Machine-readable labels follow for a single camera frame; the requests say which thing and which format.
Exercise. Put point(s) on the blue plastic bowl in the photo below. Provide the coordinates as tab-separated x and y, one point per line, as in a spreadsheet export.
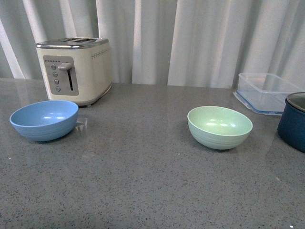
46	120

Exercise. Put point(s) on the white curtain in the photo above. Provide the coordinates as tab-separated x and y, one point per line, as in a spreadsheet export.
204	43

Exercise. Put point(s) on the dark blue saucepan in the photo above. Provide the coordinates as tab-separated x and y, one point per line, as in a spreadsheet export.
291	127

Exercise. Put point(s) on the green plastic bowl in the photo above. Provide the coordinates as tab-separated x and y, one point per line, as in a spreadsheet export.
217	127

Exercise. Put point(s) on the cream two-slot toaster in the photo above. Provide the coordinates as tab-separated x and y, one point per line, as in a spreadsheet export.
77	69

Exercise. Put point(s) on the clear plastic food container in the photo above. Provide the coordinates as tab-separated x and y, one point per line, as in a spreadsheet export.
264	93

